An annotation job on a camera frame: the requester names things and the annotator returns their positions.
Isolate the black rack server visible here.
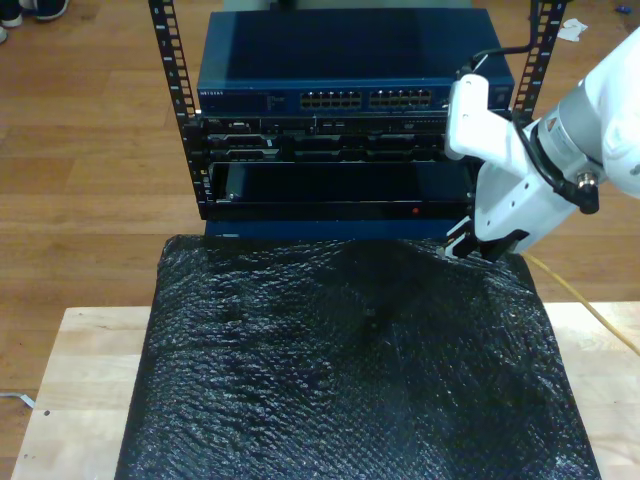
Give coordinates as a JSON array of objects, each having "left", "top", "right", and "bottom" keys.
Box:
[{"left": 182, "top": 113, "right": 454, "bottom": 165}]

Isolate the blue network switch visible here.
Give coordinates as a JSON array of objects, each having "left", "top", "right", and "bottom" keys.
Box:
[{"left": 196, "top": 8, "right": 516, "bottom": 119}]

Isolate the low blue rack unit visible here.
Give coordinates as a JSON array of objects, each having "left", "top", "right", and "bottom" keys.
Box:
[{"left": 204, "top": 219, "right": 454, "bottom": 242}]

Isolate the person's dark shoe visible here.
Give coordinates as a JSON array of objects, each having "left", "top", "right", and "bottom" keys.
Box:
[
  {"left": 0, "top": 0, "right": 25, "bottom": 29},
  {"left": 33, "top": 0, "right": 71, "bottom": 21}
]

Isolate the black camera cable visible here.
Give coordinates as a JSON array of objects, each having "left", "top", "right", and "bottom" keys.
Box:
[{"left": 453, "top": 42, "right": 539, "bottom": 81}]

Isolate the yellow network cable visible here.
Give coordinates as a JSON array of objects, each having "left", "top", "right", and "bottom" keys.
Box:
[{"left": 519, "top": 252, "right": 640, "bottom": 359}]

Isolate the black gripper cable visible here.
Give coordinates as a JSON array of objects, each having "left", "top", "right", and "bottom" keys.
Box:
[{"left": 507, "top": 110, "right": 601, "bottom": 215}]

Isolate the grey flat strap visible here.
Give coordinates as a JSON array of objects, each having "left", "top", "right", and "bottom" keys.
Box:
[{"left": 0, "top": 392, "right": 37, "bottom": 409}]

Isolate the black equipment rack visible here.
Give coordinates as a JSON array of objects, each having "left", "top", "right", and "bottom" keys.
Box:
[{"left": 147, "top": 0, "right": 570, "bottom": 224}]

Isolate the black bubble mat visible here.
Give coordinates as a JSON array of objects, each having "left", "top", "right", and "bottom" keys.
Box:
[{"left": 114, "top": 233, "right": 601, "bottom": 480}]

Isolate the crumpled white paper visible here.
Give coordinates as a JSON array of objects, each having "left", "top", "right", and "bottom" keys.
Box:
[{"left": 556, "top": 18, "right": 590, "bottom": 43}]

